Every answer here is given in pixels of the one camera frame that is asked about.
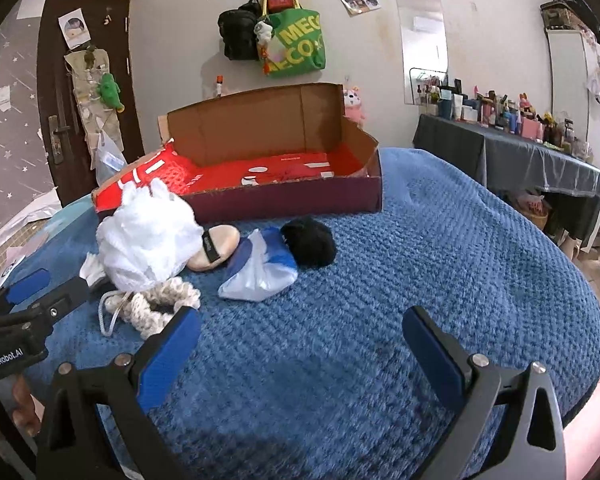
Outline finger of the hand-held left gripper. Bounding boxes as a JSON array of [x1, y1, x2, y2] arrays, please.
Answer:
[[7, 276, 92, 332], [2, 268, 51, 307]]

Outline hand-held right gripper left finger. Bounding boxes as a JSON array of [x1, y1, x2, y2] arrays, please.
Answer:
[[36, 305, 203, 480]]

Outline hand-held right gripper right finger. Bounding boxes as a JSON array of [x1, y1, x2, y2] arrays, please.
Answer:
[[401, 305, 567, 480]]

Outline braided beige rope toy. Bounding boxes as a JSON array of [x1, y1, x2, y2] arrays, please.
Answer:
[[115, 277, 202, 339]]

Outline white mesh bath pouf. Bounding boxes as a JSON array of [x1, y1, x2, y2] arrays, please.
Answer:
[[96, 177, 206, 337]]

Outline beige powder puff black strap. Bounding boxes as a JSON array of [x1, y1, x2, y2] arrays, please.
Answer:
[[186, 225, 241, 272]]

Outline blue and white plastic bag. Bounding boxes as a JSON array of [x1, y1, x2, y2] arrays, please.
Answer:
[[217, 226, 299, 302]]

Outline black yarn ball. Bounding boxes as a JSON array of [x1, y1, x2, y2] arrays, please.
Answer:
[[280, 219, 337, 268]]

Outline cardboard box with red bottom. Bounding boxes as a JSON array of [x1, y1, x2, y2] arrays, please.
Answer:
[[91, 82, 383, 226]]

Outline person's left hand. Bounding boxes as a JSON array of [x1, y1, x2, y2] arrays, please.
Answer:
[[0, 375, 44, 438]]

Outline white paper sheet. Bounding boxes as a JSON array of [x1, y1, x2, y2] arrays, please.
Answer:
[[0, 190, 62, 261]]

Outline blue knitted blanket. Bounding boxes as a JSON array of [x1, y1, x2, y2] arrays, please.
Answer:
[[0, 147, 600, 480]]

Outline clear plastic bag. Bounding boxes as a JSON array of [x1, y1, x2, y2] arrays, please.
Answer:
[[96, 132, 128, 183]]

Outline red knitted pouch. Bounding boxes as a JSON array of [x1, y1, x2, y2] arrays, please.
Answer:
[[150, 152, 202, 197]]

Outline wicker basket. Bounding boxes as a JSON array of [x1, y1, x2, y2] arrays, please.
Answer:
[[512, 195, 551, 231]]

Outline pink cloth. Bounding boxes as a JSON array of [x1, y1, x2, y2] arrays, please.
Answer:
[[565, 370, 600, 480]]

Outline beige hanging organizer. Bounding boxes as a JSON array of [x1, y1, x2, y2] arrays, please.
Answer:
[[64, 45, 126, 161]]

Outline dark wooden door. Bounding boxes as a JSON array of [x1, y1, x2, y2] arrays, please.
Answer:
[[36, 0, 146, 206]]

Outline green frog plush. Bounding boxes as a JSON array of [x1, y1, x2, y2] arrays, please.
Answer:
[[96, 73, 126, 112]]

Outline table with grey cloth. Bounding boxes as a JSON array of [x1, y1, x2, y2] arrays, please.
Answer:
[[412, 114, 600, 251]]

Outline row of cosmetics bottles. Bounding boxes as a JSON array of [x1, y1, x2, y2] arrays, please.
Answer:
[[415, 77, 593, 158]]

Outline pink rabbit plush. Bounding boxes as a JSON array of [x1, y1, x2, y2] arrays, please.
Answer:
[[342, 87, 367, 128]]

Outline photo on door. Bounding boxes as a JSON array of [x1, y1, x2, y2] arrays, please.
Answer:
[[58, 8, 92, 51]]

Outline white wardrobe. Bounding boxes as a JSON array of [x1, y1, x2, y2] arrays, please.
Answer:
[[545, 27, 600, 261]]

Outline black backpack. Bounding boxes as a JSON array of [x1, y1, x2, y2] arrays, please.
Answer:
[[217, 0, 263, 61]]

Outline green tote bag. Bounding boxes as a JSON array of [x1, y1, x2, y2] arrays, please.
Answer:
[[262, 7, 327, 79]]

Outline brown suitcase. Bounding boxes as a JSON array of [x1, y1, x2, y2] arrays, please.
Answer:
[[540, 0, 588, 31]]

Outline black bag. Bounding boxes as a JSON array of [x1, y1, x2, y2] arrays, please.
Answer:
[[557, 0, 600, 16]]

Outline brass door handle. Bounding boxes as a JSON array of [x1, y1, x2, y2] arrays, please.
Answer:
[[47, 116, 73, 165]]

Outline wall mirror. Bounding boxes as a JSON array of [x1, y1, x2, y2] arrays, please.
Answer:
[[392, 0, 451, 106]]

